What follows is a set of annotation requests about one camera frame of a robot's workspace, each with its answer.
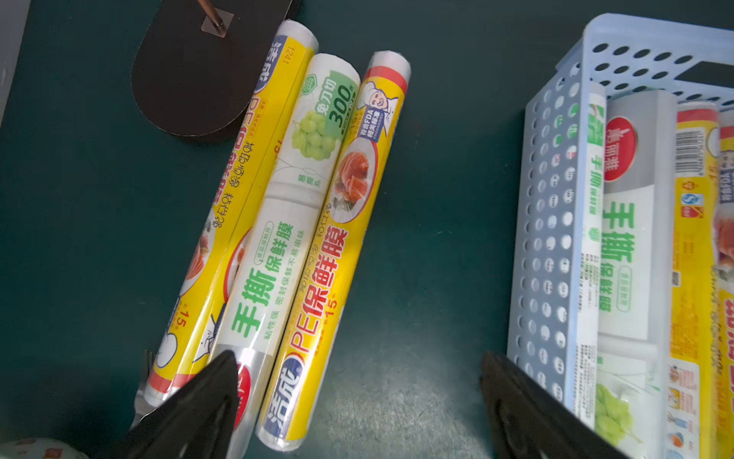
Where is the metal fork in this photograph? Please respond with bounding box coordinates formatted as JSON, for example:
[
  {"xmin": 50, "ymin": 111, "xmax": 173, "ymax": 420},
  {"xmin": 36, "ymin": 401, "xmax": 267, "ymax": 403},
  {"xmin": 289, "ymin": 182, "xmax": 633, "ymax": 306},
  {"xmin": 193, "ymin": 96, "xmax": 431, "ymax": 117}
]
[{"xmin": 130, "ymin": 350, "xmax": 155, "ymax": 430}]

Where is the brown metal hook stand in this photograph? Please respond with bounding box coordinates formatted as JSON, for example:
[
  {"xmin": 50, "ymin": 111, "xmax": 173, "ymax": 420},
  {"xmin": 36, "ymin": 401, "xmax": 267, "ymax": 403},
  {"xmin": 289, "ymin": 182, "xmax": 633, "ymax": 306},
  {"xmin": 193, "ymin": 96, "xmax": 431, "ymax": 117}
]
[{"xmin": 131, "ymin": 0, "xmax": 302, "ymax": 140}]

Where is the large yellow wrap roll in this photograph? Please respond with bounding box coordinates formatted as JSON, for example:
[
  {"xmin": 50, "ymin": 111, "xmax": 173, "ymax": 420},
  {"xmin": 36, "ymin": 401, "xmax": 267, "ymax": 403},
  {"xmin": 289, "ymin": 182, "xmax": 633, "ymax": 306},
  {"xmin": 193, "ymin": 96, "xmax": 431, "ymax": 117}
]
[{"xmin": 145, "ymin": 20, "xmax": 318, "ymax": 407}]

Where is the thin yellow wrap roll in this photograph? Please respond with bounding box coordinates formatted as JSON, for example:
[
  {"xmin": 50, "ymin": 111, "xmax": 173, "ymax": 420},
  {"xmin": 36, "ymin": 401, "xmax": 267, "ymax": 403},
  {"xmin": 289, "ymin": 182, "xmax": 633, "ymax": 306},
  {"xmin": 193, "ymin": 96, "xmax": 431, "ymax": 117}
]
[{"xmin": 714, "ymin": 110, "xmax": 733, "ymax": 458}]

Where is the white green wrap roll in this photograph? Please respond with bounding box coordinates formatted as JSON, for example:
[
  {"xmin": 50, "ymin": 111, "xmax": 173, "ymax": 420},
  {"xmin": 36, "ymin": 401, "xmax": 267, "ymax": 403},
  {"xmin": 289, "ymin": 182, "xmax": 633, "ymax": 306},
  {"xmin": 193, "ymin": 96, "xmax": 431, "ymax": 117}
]
[{"xmin": 596, "ymin": 90, "xmax": 677, "ymax": 458}]

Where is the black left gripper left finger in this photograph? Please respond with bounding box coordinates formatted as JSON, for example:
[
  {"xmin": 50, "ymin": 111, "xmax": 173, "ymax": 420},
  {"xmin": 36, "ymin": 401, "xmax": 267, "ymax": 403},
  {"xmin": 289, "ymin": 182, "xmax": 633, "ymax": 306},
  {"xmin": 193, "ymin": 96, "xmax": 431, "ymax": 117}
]
[{"xmin": 101, "ymin": 351, "xmax": 239, "ymax": 459}]

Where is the yellow red wrap roll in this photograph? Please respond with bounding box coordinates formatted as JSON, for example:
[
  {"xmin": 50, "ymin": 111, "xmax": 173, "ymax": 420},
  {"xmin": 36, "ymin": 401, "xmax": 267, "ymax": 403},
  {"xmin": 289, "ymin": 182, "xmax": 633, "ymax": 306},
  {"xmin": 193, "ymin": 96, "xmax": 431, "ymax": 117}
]
[{"xmin": 664, "ymin": 101, "xmax": 720, "ymax": 458}]

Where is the white translucent wrap roll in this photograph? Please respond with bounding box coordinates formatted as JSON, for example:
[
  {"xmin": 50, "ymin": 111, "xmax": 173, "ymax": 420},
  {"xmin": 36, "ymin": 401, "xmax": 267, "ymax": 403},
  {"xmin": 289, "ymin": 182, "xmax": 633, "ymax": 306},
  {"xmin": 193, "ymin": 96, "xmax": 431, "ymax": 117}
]
[{"xmin": 575, "ymin": 82, "xmax": 607, "ymax": 428}]

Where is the light blue perforated plastic basket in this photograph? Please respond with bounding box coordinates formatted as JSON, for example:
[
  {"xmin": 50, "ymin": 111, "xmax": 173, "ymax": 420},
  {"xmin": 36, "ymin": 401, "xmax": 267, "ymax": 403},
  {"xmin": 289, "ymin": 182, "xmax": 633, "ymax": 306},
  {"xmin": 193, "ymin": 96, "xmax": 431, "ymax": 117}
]
[{"xmin": 507, "ymin": 13, "xmax": 733, "ymax": 418}]

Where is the yellow PE wrap roll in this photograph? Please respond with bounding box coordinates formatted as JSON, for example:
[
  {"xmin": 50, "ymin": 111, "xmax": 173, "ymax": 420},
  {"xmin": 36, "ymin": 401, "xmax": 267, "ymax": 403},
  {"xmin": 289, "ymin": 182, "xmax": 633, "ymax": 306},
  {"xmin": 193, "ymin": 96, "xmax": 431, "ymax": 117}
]
[{"xmin": 255, "ymin": 51, "xmax": 412, "ymax": 452}]

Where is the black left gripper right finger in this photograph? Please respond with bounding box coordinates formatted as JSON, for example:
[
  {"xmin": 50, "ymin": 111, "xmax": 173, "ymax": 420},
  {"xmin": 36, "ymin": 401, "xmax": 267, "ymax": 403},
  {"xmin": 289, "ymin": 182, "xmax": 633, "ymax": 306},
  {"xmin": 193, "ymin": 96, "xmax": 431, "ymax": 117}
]
[{"xmin": 480, "ymin": 351, "xmax": 624, "ymax": 459}]

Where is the silver green grape wrap roll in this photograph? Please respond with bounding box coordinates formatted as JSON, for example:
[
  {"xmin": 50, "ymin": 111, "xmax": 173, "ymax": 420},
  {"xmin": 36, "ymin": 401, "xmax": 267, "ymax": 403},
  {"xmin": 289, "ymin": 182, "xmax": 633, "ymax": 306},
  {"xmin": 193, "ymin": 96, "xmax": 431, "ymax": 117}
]
[{"xmin": 213, "ymin": 53, "xmax": 361, "ymax": 458}]

